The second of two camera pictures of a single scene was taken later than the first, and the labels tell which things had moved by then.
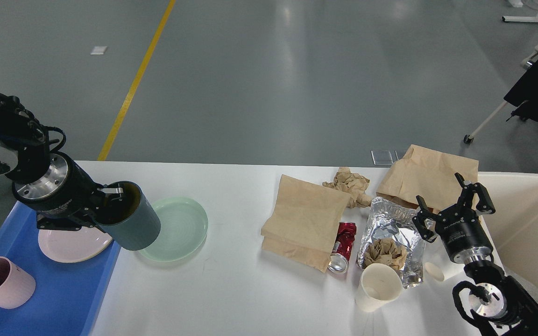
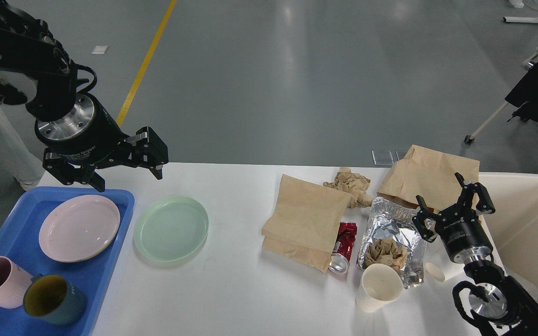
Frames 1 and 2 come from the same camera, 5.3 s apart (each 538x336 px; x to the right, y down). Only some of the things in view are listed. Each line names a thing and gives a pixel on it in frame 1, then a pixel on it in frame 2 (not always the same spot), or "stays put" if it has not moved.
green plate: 184,226 stays put
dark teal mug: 131,220 → 52,299
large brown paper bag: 303,221 stays put
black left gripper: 58,198 → 89,134
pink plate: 69,246 stays put
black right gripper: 460,230 stays put
